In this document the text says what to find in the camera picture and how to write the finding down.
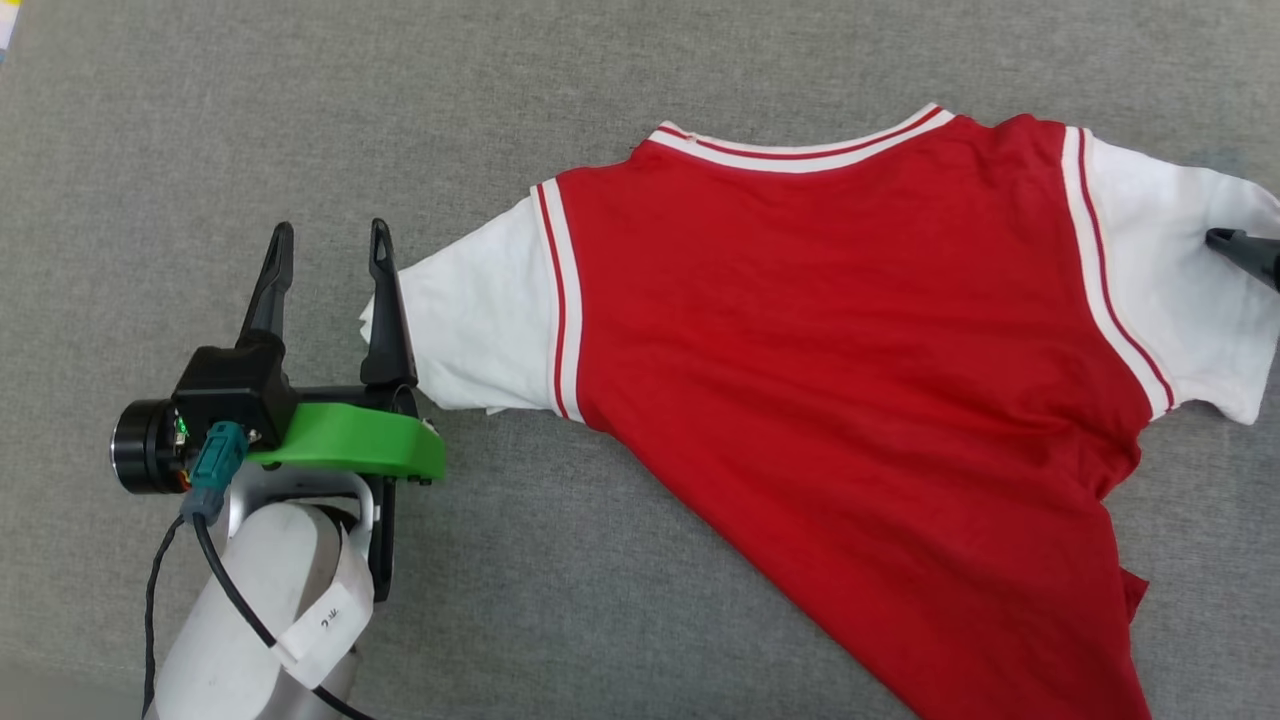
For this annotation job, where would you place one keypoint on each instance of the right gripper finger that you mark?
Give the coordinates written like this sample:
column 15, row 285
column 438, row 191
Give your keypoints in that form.
column 1255, row 255

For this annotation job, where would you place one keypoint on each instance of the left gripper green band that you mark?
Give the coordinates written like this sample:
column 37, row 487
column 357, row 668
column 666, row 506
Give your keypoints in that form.
column 360, row 445

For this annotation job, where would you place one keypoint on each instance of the red and white shirt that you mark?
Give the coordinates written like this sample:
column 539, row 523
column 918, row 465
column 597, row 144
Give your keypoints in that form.
column 820, row 350

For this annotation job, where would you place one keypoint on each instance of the left arm white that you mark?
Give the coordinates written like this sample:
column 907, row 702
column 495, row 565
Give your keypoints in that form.
column 240, row 620

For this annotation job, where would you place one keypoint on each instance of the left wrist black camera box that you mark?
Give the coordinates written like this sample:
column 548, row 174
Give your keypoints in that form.
column 230, row 385

